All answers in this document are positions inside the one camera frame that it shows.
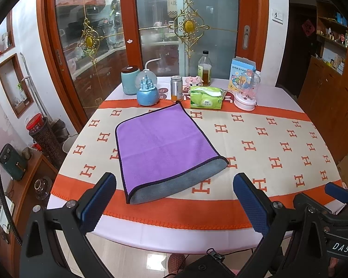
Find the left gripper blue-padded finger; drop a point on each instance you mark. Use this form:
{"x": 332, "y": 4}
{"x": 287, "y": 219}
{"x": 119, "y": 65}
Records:
{"x": 336, "y": 192}

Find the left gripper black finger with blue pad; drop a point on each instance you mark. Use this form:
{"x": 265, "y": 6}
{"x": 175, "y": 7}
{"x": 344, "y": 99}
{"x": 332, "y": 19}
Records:
{"x": 272, "y": 220}
{"x": 41, "y": 254}

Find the purple and grey towel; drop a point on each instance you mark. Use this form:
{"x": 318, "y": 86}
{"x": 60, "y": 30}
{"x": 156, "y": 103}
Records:
{"x": 162, "y": 153}

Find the wooden side cabinet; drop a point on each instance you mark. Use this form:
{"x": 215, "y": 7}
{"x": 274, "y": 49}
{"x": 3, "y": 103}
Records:
{"x": 24, "y": 199}

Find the glass ashtray on cabinet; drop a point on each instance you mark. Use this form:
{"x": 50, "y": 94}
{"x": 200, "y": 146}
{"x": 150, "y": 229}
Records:
{"x": 42, "y": 187}

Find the orange H-pattern tablecloth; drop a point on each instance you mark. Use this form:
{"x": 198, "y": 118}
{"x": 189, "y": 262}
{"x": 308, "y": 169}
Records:
{"x": 280, "y": 151}

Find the white plastic bucket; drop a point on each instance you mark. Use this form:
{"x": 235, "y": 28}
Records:
{"x": 67, "y": 144}

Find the dark woven tall basket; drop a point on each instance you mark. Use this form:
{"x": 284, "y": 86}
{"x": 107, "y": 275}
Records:
{"x": 49, "y": 144}

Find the wooden display shelf cabinet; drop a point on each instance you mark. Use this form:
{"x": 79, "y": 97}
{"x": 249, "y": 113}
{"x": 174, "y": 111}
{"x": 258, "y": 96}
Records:
{"x": 324, "y": 94}

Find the red lidded plastic jar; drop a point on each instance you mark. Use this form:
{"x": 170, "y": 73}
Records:
{"x": 35, "y": 123}

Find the pink portable blender cup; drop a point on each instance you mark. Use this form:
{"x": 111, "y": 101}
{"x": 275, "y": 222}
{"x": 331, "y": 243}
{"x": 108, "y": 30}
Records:
{"x": 247, "y": 85}

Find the green wet wipes pack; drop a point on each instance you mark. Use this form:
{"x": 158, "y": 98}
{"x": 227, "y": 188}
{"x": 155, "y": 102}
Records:
{"x": 206, "y": 97}

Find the blue illustrated carton box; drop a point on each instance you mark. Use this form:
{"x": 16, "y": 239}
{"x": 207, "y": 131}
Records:
{"x": 239, "y": 65}

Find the glass oil bottle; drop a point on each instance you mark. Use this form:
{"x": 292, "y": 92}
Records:
{"x": 204, "y": 68}

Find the silver and orange can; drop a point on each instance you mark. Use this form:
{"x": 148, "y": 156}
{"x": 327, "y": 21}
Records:
{"x": 176, "y": 88}

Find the blue castle snow globe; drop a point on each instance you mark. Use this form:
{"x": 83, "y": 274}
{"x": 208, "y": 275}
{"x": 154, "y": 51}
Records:
{"x": 146, "y": 85}

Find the light blue ceramic jar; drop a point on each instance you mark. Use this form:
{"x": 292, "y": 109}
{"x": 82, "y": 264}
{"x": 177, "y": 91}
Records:
{"x": 128, "y": 79}

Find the wooden glass sliding door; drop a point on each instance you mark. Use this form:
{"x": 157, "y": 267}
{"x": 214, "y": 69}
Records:
{"x": 87, "y": 43}

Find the white mop handle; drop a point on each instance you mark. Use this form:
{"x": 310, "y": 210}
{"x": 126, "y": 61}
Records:
{"x": 33, "y": 90}

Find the wooden wall niche frame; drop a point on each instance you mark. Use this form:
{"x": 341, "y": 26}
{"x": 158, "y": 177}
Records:
{"x": 14, "y": 85}

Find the white wall switch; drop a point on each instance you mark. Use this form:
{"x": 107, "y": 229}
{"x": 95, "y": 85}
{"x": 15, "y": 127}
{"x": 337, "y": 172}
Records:
{"x": 277, "y": 16}

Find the upper wooden wall niche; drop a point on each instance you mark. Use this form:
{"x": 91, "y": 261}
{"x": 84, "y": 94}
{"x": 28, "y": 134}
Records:
{"x": 6, "y": 34}

